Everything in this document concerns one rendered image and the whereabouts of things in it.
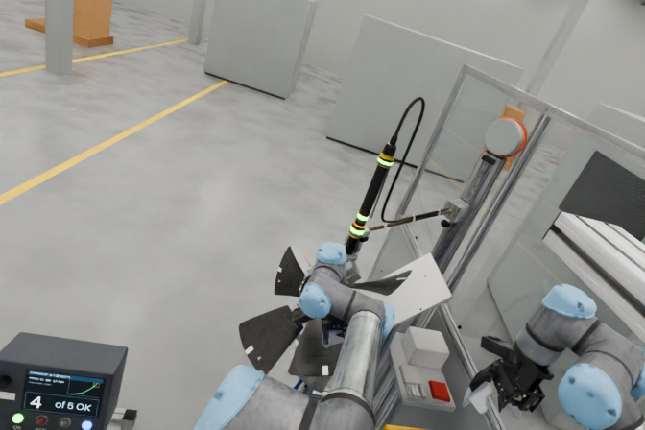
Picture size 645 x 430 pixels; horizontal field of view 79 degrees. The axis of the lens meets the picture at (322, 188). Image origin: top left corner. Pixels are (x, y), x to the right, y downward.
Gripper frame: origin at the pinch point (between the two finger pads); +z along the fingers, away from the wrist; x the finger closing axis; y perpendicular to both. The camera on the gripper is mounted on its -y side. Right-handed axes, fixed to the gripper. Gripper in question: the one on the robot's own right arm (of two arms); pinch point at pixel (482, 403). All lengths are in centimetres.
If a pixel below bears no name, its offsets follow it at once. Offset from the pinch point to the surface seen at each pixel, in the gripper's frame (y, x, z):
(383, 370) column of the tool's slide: -88, 33, 98
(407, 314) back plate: -53, 7, 25
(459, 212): -81, 24, -8
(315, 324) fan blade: -44, -29, 29
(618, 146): -54, 46, -55
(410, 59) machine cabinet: -568, 140, -19
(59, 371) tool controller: -11, -94, 23
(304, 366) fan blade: -28, -32, 31
